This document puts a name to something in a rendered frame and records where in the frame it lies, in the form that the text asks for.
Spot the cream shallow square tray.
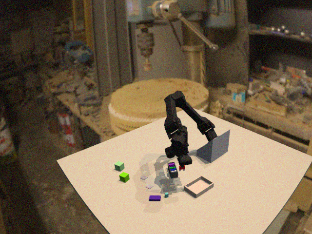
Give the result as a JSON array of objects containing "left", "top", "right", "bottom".
[{"left": 183, "top": 175, "right": 214, "bottom": 198}]

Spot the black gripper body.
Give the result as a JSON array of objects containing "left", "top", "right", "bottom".
[{"left": 178, "top": 142, "right": 192, "bottom": 166}]

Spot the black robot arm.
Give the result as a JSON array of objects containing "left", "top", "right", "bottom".
[{"left": 164, "top": 91, "right": 218, "bottom": 159}]

